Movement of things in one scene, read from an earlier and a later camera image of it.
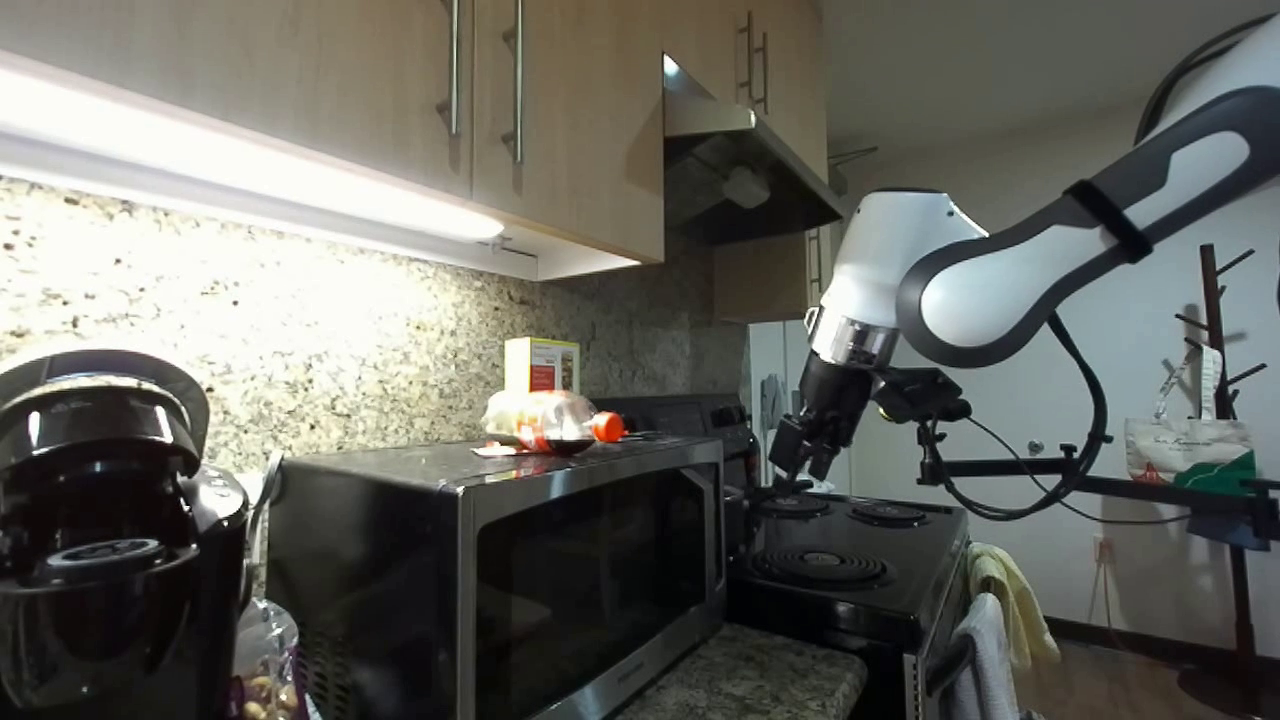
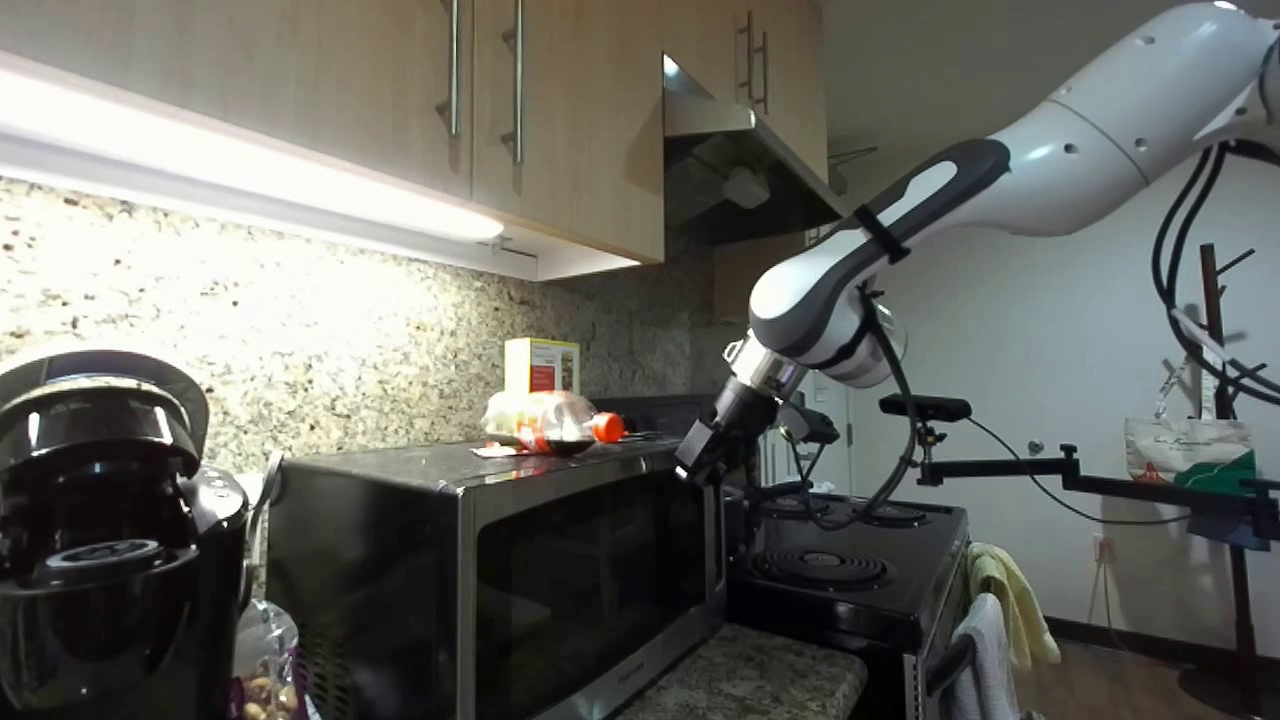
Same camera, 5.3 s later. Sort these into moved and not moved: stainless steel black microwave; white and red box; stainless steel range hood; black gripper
Moved: black gripper
Not moved: white and red box; stainless steel black microwave; stainless steel range hood
